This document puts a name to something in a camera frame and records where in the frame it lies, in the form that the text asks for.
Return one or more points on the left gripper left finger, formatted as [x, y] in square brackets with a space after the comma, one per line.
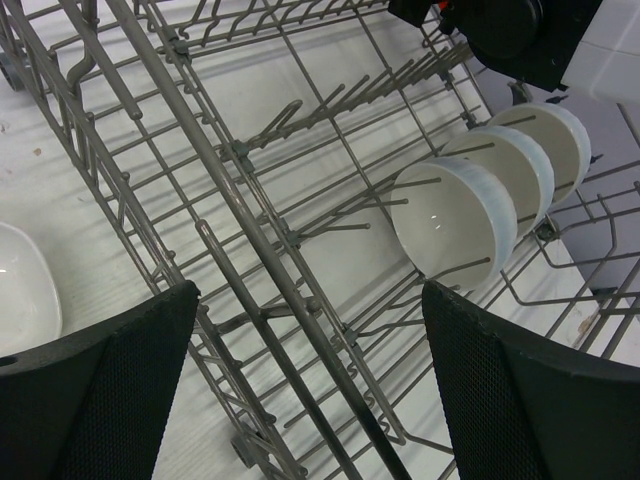
[95, 404]

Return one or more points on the white round bowl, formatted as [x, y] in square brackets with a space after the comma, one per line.
[561, 135]
[518, 161]
[455, 220]

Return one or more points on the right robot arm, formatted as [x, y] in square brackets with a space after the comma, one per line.
[592, 46]

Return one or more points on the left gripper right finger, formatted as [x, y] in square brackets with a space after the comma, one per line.
[520, 406]

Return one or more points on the white square bowl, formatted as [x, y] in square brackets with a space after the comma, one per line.
[31, 313]

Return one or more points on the grey wire dish rack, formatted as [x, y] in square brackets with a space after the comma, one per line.
[251, 147]

